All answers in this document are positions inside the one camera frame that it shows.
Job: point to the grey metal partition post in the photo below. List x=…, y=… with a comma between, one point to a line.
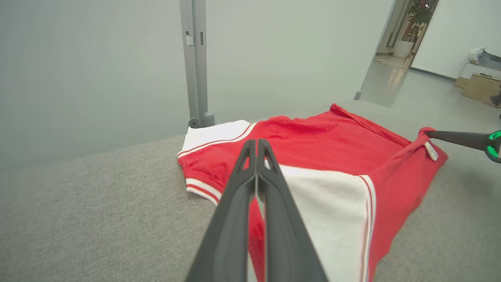
x=195, y=78

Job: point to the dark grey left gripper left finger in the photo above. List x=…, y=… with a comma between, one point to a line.
x=231, y=235

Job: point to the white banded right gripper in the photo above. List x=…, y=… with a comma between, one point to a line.
x=495, y=147

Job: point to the grey white bundle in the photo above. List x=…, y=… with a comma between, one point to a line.
x=489, y=59

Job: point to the pale flat box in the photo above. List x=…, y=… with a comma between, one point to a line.
x=467, y=72

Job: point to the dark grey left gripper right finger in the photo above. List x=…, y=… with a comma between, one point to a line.
x=285, y=243

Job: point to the red jersey with black lettering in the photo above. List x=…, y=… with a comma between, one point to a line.
x=332, y=149

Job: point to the potted plant in white pot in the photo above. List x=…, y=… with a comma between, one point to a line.
x=420, y=17

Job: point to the brown cardboard box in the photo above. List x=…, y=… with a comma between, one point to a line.
x=481, y=89

